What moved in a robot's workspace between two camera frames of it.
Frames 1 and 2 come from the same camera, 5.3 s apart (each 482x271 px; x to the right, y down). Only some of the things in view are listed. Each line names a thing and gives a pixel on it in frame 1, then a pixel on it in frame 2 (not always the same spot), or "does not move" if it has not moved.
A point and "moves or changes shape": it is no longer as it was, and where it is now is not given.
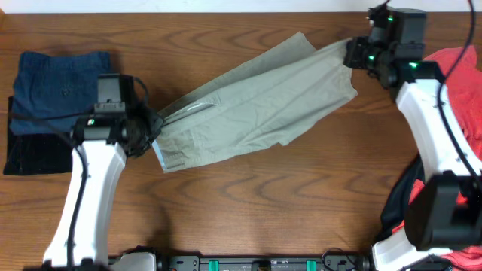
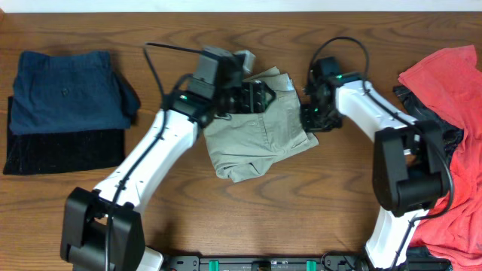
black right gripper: [354, 47] → [309, 124]
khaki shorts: [279, 91] moves or changes shape
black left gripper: [157, 123] → [249, 94]
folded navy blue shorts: [48, 84] does not move
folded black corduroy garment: [38, 153] does not move
